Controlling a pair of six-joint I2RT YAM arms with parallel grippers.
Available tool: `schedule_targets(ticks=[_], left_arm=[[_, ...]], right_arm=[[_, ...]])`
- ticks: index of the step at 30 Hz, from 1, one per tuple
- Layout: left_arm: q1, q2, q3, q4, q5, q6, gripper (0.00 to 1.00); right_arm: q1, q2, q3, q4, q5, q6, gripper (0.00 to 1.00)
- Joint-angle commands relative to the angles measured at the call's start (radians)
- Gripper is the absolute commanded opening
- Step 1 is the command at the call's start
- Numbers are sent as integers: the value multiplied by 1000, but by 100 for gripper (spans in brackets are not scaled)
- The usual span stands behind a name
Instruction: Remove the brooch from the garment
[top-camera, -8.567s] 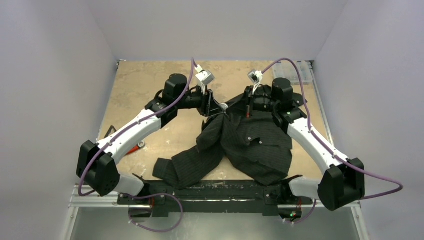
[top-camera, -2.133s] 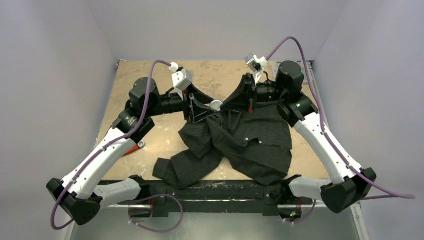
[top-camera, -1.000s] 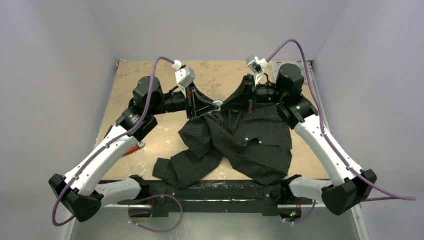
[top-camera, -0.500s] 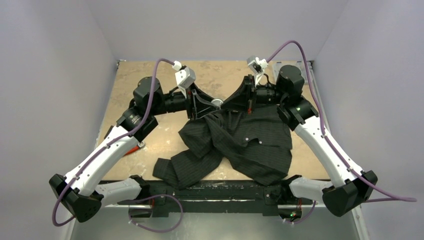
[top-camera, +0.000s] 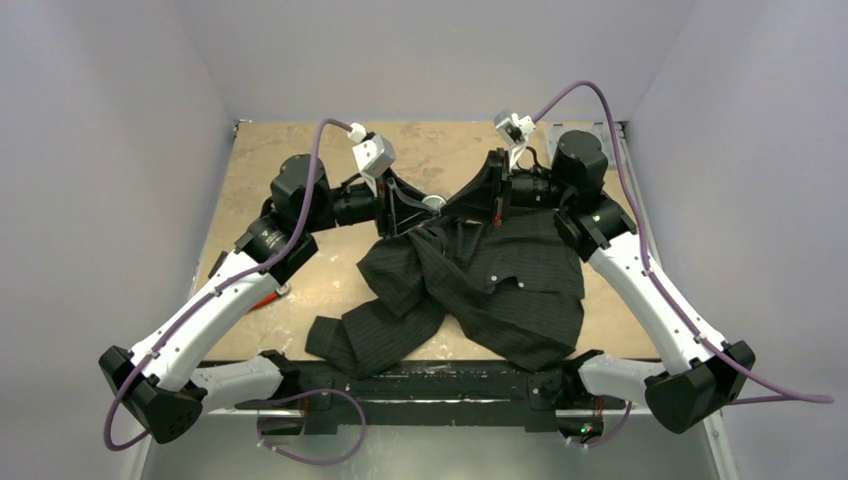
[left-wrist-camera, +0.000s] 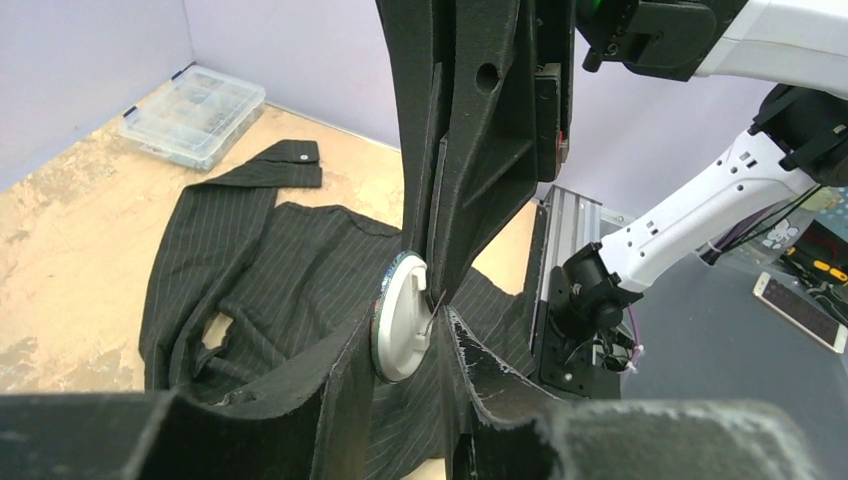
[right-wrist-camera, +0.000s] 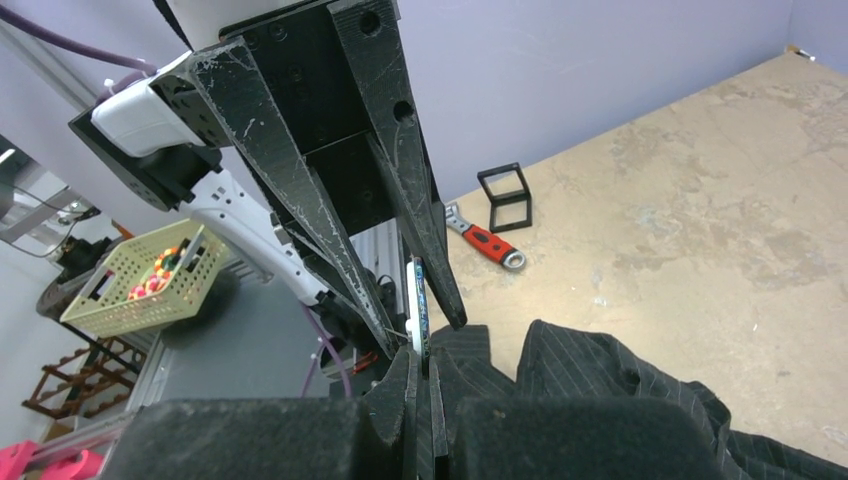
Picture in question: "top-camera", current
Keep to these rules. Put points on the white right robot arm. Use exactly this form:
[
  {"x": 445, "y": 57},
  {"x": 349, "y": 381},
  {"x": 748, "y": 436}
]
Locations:
[{"x": 694, "y": 376}]

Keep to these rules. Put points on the dark pinstriped button shirt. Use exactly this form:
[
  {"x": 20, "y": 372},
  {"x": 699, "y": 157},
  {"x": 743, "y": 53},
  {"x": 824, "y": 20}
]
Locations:
[{"x": 516, "y": 290}]

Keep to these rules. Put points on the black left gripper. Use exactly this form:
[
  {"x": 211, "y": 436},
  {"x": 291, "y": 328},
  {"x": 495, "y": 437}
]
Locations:
[{"x": 386, "y": 205}]

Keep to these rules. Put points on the red handled ratchet wrench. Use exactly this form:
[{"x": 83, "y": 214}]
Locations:
[{"x": 276, "y": 295}]

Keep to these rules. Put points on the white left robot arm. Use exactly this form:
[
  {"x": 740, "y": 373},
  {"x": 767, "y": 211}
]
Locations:
[{"x": 160, "y": 380}]

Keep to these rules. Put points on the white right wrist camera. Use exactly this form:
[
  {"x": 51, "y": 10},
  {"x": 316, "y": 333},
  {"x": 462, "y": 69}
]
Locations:
[{"x": 516, "y": 132}]

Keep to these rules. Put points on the clear plastic organizer box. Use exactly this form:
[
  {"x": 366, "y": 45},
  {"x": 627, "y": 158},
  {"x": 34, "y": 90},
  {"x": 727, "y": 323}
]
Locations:
[{"x": 593, "y": 134}]

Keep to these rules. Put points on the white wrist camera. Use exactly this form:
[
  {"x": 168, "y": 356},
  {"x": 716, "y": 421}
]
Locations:
[
  {"x": 373, "y": 155},
  {"x": 516, "y": 132}
]

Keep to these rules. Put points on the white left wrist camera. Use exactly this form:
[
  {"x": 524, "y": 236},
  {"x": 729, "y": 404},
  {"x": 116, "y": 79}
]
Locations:
[{"x": 373, "y": 155}]

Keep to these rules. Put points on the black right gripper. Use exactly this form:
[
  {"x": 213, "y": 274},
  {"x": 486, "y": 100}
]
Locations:
[{"x": 500, "y": 187}]

